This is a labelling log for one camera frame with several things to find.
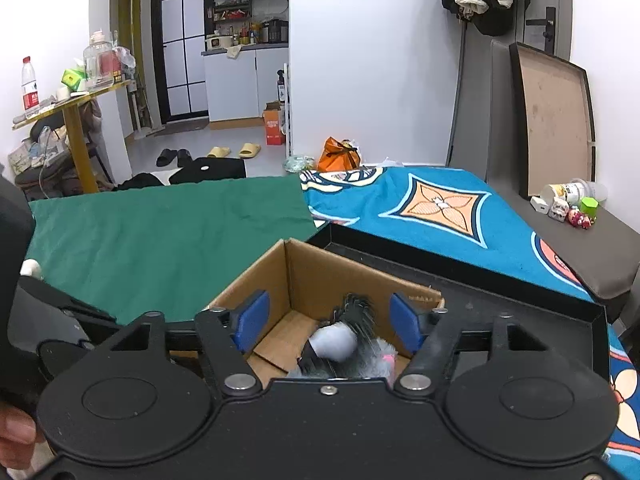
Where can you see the black shallow tray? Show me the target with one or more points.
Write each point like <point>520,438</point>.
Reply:
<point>576,328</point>

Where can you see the person left hand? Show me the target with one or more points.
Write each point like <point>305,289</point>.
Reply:
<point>18,437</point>

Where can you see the white plastic tub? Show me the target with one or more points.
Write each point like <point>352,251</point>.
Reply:
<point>574,191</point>

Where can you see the water bottle red label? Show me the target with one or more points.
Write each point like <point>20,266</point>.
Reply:
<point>29,87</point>

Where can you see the orange cardboard box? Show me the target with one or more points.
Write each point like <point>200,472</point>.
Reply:
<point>274,123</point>

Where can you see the black spiky pouch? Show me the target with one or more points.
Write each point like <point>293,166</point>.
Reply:
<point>337,338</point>

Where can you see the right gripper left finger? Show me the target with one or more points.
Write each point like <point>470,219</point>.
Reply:
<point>227,336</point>

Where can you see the yellow side table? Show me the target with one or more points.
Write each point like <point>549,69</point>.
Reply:
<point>70,109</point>

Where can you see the black laptop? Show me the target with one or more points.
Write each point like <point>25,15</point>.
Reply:
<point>209,169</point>

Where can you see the grey fluffy plush toy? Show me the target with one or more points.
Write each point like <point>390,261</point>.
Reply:
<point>350,359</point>

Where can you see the white towel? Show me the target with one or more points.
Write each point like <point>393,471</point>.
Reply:
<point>32,268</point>

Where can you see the green lidded jar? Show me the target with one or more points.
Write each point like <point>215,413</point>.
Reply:
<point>589,206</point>

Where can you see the orange bag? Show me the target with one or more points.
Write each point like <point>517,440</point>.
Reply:
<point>338,156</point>

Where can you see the white kitchen cabinet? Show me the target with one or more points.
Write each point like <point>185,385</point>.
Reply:
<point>241,87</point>

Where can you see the brown cardboard box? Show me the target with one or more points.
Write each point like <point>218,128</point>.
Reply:
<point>304,285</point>

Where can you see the black slipper pair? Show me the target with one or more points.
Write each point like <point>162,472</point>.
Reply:
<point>168,156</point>

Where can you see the green cloth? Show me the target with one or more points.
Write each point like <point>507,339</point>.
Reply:
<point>168,248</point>

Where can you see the leaning brown framed board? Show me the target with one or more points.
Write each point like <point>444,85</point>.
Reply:
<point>554,120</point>

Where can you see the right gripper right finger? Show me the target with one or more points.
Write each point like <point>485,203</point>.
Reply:
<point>431,336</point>

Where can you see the blue patterned blanket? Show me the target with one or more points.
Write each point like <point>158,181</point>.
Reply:
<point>513,407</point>

